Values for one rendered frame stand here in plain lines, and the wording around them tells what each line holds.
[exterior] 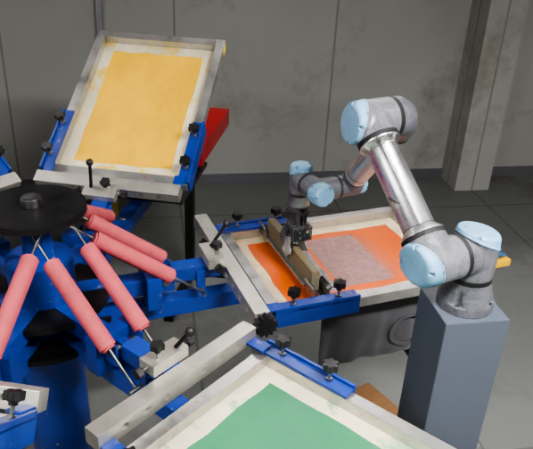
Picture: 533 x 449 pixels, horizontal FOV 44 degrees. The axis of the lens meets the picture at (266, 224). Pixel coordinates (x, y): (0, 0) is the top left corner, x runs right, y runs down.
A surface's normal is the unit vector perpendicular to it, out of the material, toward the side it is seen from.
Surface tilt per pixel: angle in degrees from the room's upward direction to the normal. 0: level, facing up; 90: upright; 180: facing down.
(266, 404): 0
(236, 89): 90
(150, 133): 32
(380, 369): 0
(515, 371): 0
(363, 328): 95
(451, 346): 90
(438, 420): 90
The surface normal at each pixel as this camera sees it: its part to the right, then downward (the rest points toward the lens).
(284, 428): 0.04, -0.89
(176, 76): -0.04, -0.51
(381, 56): 0.17, 0.47
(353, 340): 0.37, 0.52
